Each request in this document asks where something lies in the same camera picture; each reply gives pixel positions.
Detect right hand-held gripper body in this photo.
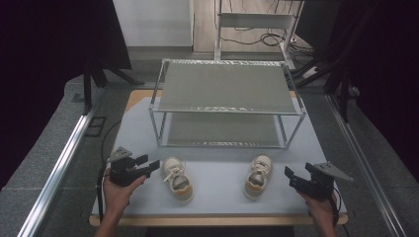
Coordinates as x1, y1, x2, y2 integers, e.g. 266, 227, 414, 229
290, 161, 354, 200

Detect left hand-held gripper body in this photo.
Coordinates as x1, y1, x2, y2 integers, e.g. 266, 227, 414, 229
107, 146, 147, 188

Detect cream child's sneaker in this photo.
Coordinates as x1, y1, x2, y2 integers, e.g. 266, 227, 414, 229
160, 156, 195, 204
243, 154, 274, 200

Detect two-tier metal shoe rack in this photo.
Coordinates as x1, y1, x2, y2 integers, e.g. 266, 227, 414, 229
148, 58, 307, 150

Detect person's right hand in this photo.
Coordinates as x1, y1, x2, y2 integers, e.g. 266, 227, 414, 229
297, 192, 337, 221

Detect person's left hand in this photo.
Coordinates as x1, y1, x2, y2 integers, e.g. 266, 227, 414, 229
103, 167, 147, 215

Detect black floor socket plate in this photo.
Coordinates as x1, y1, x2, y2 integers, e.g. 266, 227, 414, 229
84, 116, 108, 138

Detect pale blue table mat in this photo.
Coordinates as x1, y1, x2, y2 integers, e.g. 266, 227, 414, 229
91, 96, 348, 217

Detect wooden table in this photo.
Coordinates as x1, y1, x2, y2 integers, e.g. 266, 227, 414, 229
88, 89, 349, 228

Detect black tripod stand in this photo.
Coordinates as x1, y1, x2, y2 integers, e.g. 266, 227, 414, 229
81, 58, 145, 117
292, 48, 352, 123

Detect dark curtain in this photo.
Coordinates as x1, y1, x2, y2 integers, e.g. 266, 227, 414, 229
300, 0, 419, 184
0, 0, 132, 191

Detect white metal stand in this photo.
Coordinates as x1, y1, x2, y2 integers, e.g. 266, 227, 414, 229
212, 0, 304, 71

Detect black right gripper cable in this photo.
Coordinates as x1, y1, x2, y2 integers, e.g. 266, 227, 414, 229
329, 187, 344, 229

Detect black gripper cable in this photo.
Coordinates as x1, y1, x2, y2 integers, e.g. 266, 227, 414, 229
329, 187, 344, 229
96, 119, 123, 222

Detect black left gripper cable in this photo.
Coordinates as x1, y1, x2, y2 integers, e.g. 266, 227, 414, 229
96, 119, 123, 222

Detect aluminium floor rail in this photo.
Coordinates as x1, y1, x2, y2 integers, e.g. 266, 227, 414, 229
17, 88, 105, 237
324, 93, 408, 237

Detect black floor cables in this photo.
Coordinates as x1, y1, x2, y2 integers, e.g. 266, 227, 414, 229
219, 0, 315, 68

